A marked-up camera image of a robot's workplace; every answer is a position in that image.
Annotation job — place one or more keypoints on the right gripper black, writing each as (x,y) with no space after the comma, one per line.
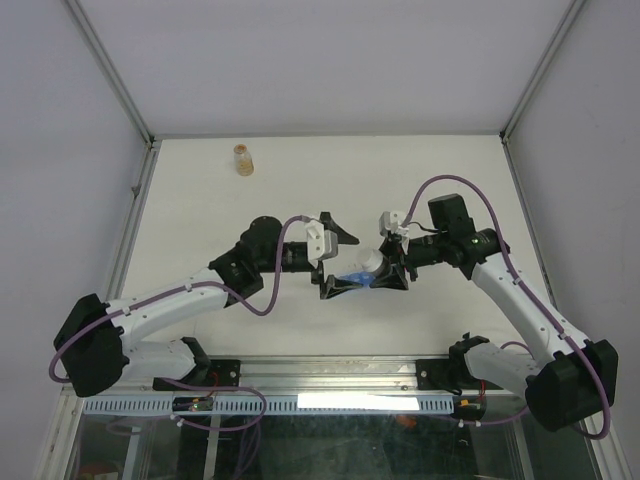
(393,249)

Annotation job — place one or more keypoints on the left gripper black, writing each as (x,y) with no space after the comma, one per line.
(332,285)

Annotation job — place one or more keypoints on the white pill bottle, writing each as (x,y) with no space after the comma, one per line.
(372,261)

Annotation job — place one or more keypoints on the blue weekly pill organizer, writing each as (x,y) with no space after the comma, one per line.
(362,278)

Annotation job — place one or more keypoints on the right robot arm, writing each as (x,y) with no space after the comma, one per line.
(566,378)

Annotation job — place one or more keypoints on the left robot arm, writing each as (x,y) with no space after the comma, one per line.
(104,342)

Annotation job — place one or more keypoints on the amber pill bottle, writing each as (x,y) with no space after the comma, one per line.
(243,160)

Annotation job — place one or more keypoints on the small status circuit board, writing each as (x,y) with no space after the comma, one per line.
(193,404)

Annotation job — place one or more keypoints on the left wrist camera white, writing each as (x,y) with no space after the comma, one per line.
(321,240)

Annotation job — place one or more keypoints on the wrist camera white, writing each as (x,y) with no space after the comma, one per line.
(393,223)
(321,240)

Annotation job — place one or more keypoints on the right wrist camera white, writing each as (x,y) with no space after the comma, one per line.
(393,223)

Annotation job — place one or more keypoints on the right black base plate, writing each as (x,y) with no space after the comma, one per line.
(442,374)

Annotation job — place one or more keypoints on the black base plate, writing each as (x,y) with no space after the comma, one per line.
(442,374)
(214,373)

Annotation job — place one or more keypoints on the aluminium mounting rail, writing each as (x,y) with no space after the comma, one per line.
(325,371)

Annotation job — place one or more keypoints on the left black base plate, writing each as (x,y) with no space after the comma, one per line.
(214,373)

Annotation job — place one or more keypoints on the slotted grey cable duct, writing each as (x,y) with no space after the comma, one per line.
(305,404)

